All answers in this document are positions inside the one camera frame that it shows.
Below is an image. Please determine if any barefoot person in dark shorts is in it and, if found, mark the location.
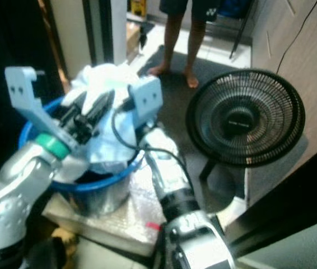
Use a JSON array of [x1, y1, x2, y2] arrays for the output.
[[146, 0, 222, 90]]

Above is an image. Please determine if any yellow box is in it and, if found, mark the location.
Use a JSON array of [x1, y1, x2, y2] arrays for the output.
[[128, 0, 147, 18]]

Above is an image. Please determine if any bubble wrap covered block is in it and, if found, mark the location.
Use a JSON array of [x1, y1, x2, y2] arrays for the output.
[[41, 161, 169, 257]]

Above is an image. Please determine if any black floor fan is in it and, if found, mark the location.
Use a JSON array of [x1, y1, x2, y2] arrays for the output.
[[185, 68, 306, 181]]

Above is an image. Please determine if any brown cardboard box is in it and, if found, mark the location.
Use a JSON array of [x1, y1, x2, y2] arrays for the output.
[[126, 22, 143, 55]]

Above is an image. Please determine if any dark floor mat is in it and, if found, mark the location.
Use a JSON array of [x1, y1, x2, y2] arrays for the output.
[[135, 45, 244, 115]]

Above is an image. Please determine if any beige wooden cabinet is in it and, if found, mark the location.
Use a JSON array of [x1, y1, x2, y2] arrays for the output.
[[244, 0, 317, 203]]

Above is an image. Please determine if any silver metal pot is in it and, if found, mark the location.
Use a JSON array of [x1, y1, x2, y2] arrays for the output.
[[68, 182, 129, 217]]

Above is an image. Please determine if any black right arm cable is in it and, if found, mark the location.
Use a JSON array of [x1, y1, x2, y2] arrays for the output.
[[112, 102, 188, 170]]

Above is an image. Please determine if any light blue right wrist camera mount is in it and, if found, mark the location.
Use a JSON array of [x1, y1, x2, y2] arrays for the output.
[[128, 76, 164, 127]]

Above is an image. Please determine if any white cloth garment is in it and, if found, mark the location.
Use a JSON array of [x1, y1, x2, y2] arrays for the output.
[[62, 62, 146, 181]]

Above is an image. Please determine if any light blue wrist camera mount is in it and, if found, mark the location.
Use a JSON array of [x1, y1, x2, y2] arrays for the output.
[[128, 76, 164, 127], [4, 66, 71, 153]]

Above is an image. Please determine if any blue plastic bucket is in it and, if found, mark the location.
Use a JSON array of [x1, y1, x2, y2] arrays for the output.
[[18, 96, 146, 194]]

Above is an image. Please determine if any white door frame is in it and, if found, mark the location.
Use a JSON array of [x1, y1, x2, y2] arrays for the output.
[[49, 0, 129, 80]]

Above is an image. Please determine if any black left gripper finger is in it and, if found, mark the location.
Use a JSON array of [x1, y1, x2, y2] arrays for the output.
[[65, 91, 87, 122], [87, 89, 116, 128]]

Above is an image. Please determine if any light blue left wrist camera mount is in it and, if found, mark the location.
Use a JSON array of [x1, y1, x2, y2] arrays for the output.
[[4, 66, 71, 153]]

